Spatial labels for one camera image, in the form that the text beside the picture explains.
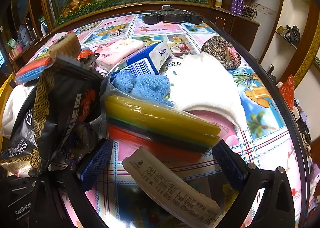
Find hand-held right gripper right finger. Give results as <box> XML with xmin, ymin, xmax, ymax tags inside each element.
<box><xmin>212</xmin><ymin>140</ymin><xmax>296</xmax><ymax>228</ymax></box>

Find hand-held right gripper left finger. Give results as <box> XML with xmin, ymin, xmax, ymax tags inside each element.
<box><xmin>34</xmin><ymin>139</ymin><xmax>113</xmax><ymax>228</ymax></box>

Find white labelled tissue packet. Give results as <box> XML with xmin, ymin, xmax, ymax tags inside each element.
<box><xmin>122</xmin><ymin>146</ymin><xmax>222</xmax><ymax>228</ymax></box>

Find black snack packet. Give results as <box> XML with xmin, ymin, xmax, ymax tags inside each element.
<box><xmin>0</xmin><ymin>58</ymin><xmax>105</xmax><ymax>178</ymax></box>

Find yellow green red sponge pack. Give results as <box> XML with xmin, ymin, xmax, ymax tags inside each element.
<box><xmin>100</xmin><ymin>78</ymin><xmax>230</xmax><ymax>163</ymax></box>

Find blue terry towel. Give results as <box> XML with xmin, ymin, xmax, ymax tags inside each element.
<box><xmin>111</xmin><ymin>70</ymin><xmax>175</xmax><ymax>107</ymax></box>

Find red blue sponge pack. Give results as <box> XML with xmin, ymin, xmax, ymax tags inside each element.
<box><xmin>14</xmin><ymin>54</ymin><xmax>54</xmax><ymax>84</ymax></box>

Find yellow bag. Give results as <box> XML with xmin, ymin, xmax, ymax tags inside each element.
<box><xmin>0</xmin><ymin>73</ymin><xmax>15</xmax><ymax>108</ymax></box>

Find tan tape roll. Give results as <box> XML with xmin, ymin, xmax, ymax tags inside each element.
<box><xmin>49</xmin><ymin>32</ymin><xmax>82</xmax><ymax>59</ymax></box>

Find fruit printed tablecloth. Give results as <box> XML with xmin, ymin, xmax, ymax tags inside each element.
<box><xmin>15</xmin><ymin>13</ymin><xmax>304</xmax><ymax>228</ymax></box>

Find white folded cloth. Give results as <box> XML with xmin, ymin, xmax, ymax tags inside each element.
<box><xmin>172</xmin><ymin>52</ymin><xmax>248</xmax><ymax>131</ymax></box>

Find white plastic bag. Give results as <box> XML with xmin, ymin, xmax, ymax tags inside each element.
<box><xmin>0</xmin><ymin>84</ymin><xmax>38</xmax><ymax>140</ymax></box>

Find red plastic bag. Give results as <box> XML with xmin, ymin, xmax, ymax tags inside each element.
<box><xmin>279</xmin><ymin>74</ymin><xmax>295</xmax><ymax>111</ymax></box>

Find red foil wrapper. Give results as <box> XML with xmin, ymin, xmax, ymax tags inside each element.
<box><xmin>76</xmin><ymin>50</ymin><xmax>94</xmax><ymax>61</ymax></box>

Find pink tissue pack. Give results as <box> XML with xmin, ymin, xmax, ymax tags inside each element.
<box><xmin>95</xmin><ymin>38</ymin><xmax>145</xmax><ymax>71</ymax></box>

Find blue white tissue pack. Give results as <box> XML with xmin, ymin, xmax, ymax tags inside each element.
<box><xmin>110</xmin><ymin>41</ymin><xmax>173</xmax><ymax>81</ymax></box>

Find brown knitted hat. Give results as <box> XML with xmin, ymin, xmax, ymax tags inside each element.
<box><xmin>201</xmin><ymin>36</ymin><xmax>242</xmax><ymax>70</ymax></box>

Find brown wooden cabinet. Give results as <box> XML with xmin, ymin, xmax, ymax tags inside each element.
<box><xmin>210</xmin><ymin>0</ymin><xmax>262</xmax><ymax>46</ymax></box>

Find dark thermos jug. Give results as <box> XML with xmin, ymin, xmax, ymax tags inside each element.
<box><xmin>17</xmin><ymin>18</ymin><xmax>38</xmax><ymax>46</ymax></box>

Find black plastic winged object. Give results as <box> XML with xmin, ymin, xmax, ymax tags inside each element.
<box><xmin>142</xmin><ymin>5</ymin><xmax>203</xmax><ymax>24</ymax></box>

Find black strapped object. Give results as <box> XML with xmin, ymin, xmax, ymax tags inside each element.
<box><xmin>285</xmin><ymin>25</ymin><xmax>300</xmax><ymax>43</ymax></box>

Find tangled cables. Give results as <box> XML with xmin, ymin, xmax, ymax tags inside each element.
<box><xmin>244</xmin><ymin>3</ymin><xmax>258</xmax><ymax>18</ymax></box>

